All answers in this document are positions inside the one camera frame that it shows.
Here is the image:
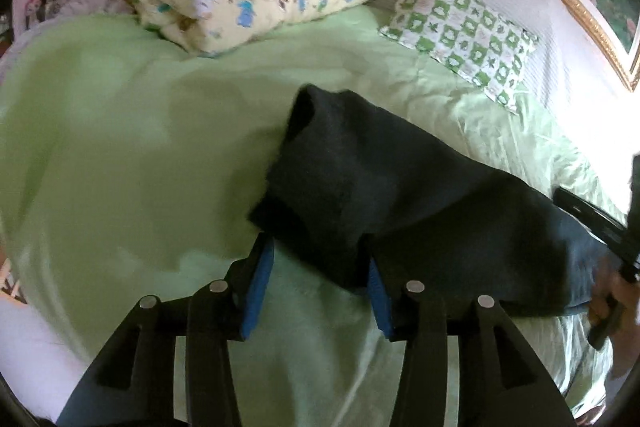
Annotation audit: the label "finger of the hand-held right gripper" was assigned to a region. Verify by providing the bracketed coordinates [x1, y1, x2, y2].
[552, 187, 640, 350]

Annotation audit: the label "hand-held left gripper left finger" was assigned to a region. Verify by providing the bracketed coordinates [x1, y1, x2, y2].
[56, 232, 276, 427]

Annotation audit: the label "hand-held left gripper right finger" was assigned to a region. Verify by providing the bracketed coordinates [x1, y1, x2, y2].
[367, 257, 576, 427]

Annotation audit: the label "black pants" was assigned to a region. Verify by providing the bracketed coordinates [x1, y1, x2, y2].
[248, 84, 625, 318]

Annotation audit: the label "person's right hand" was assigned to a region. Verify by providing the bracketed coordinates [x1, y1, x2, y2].
[586, 257, 640, 380]

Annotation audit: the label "light green bed sheet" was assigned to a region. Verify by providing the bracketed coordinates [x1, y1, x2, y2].
[0, 4, 628, 427]

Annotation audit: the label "green checkered pillow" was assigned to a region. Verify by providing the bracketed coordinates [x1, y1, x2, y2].
[378, 0, 540, 115]

